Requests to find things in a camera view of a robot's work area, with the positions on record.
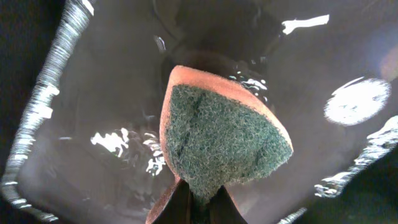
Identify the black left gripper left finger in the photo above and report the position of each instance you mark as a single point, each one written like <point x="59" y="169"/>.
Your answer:
<point x="174" y="206"/>

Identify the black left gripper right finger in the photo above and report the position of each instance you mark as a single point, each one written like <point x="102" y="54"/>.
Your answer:
<point x="223" y="210"/>

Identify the black plastic tray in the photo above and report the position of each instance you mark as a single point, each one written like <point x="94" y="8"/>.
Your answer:
<point x="83" y="82"/>

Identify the orange green scrub sponge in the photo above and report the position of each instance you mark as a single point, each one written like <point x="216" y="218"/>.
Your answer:
<point x="214" y="132"/>

